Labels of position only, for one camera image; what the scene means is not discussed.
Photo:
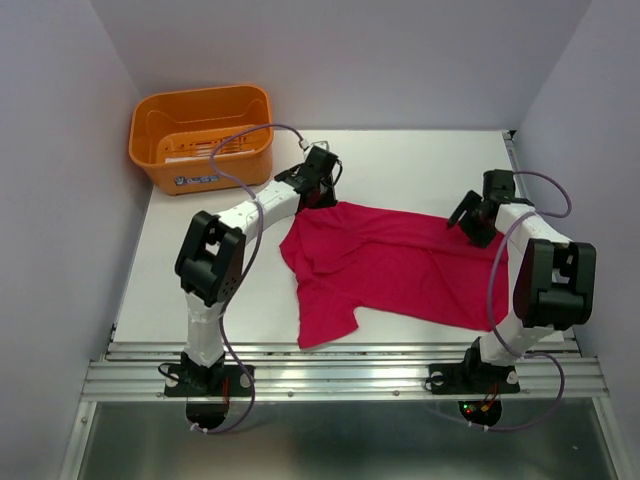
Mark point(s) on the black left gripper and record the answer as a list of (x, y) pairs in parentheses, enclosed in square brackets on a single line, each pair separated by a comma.
[(328, 200)]

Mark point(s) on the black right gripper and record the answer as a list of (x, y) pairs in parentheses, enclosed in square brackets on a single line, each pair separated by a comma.
[(479, 237)]

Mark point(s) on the red t-shirt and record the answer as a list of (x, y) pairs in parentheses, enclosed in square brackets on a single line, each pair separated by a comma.
[(351, 256)]

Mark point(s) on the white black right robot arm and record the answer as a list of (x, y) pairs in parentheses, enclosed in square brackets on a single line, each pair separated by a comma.
[(554, 277)]

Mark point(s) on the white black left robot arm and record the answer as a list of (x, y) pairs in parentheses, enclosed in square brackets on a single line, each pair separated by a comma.
[(211, 260)]

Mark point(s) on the orange plastic basket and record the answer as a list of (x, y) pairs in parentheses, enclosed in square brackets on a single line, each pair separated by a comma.
[(173, 135)]

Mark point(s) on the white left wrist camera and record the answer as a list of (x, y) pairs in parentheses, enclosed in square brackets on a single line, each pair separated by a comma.
[(304, 144)]

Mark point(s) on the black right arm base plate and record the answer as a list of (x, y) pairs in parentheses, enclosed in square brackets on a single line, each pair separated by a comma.
[(458, 379)]

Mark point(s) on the aluminium rail frame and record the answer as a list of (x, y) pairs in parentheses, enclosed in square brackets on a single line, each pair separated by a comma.
[(355, 409)]

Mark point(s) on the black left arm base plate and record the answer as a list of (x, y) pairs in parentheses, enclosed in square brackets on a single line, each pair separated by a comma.
[(224, 381)]

